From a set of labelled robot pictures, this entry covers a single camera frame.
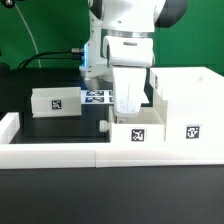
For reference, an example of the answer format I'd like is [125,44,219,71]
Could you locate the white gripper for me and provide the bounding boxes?
[83,63,148,124]

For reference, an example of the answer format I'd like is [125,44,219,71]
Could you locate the white front drawer with tag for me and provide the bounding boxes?
[99,106,165,143]

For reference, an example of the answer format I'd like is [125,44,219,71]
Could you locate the white drawer with tag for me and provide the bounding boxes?
[31,87,82,118]
[99,106,165,143]

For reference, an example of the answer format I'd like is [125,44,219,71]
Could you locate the white drawer cabinet box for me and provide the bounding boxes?
[148,66,224,145]

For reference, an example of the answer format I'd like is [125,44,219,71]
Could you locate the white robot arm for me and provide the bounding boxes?
[80,0,189,121]

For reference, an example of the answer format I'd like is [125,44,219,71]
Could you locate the white rear drawer with tag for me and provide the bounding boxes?
[31,87,82,118]

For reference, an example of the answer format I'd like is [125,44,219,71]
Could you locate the paper sheet with fiducial tags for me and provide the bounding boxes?
[80,89,151,105]

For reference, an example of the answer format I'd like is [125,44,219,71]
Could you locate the white U-shaped fence frame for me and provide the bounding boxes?
[0,113,224,169]

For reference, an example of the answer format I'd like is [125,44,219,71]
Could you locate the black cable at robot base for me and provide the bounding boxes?
[17,48,85,70]

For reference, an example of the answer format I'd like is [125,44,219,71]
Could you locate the thin white cable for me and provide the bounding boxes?
[13,3,42,69]

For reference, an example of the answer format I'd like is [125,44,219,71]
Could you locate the black camera mount top left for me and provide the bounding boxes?
[0,0,24,8]

